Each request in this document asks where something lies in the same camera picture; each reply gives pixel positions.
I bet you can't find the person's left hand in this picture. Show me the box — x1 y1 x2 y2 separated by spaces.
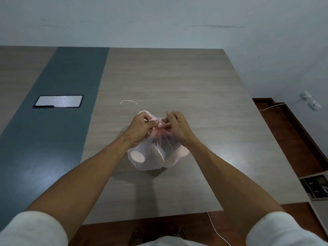
122 111 160 149

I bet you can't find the person's right hand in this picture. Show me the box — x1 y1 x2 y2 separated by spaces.
161 111 196 147

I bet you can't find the pink translucent plastic bag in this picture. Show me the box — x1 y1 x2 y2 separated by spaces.
127 110 190 171

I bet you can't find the person's left forearm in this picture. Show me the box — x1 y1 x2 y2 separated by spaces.
26 136 140 241

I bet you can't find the person's right forearm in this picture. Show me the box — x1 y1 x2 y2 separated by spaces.
181 138 285 233

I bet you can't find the white paper roll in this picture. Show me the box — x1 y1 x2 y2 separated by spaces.
151 141 169 162
130 143 154 164

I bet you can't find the person's right foot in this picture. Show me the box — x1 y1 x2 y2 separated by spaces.
171 225 187 241

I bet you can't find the person's foot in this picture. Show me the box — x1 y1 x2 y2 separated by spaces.
171 225 187 241
128 227 147 246

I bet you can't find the person's left foot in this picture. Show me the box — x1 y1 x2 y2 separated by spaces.
128 227 147 246

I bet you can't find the grey box with dark panel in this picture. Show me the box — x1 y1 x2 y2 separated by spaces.
298 170 328 202

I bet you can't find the white long-sleeved top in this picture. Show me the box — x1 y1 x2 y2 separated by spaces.
0 210 328 246

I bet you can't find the white cabinet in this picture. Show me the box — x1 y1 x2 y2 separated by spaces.
308 200 328 236

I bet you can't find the thin white string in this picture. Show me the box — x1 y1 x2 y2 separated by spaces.
120 100 140 114

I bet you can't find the silver table cable hatch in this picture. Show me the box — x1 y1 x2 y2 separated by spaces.
32 95 84 109

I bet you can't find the white floor cable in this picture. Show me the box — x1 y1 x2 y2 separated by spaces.
207 212 232 246
257 102 286 112

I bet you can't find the white wall plug adapter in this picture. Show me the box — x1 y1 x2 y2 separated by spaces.
299 91 322 111

